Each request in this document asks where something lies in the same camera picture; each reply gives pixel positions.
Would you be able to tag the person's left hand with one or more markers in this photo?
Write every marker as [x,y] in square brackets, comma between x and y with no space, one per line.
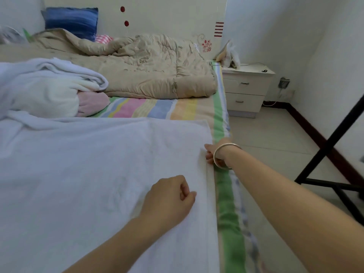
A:
[165,201]

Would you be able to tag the person's right hand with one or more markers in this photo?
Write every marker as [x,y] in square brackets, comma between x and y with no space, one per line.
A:
[219,156]

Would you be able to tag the white towel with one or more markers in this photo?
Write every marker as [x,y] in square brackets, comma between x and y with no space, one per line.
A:
[85,184]
[40,74]

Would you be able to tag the pink fleece blanket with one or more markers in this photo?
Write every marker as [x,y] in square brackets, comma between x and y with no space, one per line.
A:
[92,103]

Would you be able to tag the cream fleece blanket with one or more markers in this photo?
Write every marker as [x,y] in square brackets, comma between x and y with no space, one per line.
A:
[51,102]

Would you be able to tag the person's left forearm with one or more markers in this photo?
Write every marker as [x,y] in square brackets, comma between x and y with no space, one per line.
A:
[119,247]

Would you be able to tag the person's right forearm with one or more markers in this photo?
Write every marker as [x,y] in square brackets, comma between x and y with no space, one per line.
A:
[301,213]

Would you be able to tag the striped pastel bed sheet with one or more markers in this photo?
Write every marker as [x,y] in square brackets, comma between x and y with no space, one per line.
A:
[224,213]

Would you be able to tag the white nightstand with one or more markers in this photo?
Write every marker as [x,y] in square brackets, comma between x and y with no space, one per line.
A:
[247,88]

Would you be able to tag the dark brown baseboard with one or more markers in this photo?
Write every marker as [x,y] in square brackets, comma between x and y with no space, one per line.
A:
[318,139]

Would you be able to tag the cream plush toy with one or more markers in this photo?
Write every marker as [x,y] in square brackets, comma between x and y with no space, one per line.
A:
[227,55]

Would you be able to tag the beige quilt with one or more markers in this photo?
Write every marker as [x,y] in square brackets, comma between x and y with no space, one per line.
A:
[153,68]

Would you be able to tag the black clothes rack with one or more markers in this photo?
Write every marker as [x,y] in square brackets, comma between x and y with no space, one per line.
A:
[330,145]

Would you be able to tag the white headboard with red dots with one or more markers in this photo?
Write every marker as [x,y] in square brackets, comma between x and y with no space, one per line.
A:
[170,17]

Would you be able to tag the pink patterned pillow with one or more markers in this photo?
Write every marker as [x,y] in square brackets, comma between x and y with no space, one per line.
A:
[103,39]

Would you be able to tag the blue pillow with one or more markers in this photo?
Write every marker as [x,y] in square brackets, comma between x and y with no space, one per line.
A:
[71,21]

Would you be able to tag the green bottle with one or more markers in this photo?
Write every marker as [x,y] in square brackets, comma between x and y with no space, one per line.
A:
[27,35]

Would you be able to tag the small white desk fan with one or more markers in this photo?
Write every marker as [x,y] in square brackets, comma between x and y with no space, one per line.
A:
[10,35]

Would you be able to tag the black wall plug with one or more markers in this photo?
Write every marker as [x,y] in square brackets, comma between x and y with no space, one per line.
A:
[284,83]

